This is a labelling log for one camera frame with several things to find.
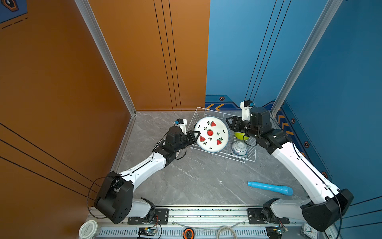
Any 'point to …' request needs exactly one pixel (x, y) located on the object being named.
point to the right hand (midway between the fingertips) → (227, 119)
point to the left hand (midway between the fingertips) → (201, 131)
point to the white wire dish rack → (250, 156)
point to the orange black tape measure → (190, 229)
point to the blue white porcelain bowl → (239, 148)
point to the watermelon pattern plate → (214, 134)
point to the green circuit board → (147, 231)
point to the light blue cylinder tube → (280, 189)
